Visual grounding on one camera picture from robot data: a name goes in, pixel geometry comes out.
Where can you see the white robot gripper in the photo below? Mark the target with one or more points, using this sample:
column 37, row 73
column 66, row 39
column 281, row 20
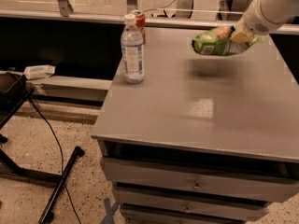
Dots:
column 253, row 20

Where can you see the green rice chip bag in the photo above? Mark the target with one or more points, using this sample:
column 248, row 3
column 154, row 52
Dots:
column 216, row 42

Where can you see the clear plastic water bottle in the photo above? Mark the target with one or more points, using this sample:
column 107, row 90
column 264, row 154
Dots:
column 132, row 48

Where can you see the red soda can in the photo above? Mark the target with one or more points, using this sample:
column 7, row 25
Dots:
column 140, row 22

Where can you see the grey drawer cabinet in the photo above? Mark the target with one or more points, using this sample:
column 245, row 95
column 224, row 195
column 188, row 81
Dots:
column 236, row 114

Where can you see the top grey drawer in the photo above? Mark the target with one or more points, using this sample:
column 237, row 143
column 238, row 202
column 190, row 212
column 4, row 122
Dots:
column 253, row 187

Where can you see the grey drawer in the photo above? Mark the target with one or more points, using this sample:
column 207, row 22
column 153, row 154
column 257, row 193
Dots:
column 170, row 217
column 253, row 187
column 188, row 204

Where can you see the grey metal railing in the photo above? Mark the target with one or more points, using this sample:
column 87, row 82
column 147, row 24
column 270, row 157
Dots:
column 158, row 12

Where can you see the middle grey drawer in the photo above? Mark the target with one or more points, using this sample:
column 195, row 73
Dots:
column 188, row 204

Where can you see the white wipes packet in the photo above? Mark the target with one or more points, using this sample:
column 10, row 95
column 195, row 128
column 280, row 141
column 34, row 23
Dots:
column 39, row 71

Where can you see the bottom grey drawer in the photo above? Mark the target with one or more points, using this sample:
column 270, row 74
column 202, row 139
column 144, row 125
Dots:
column 170, row 217

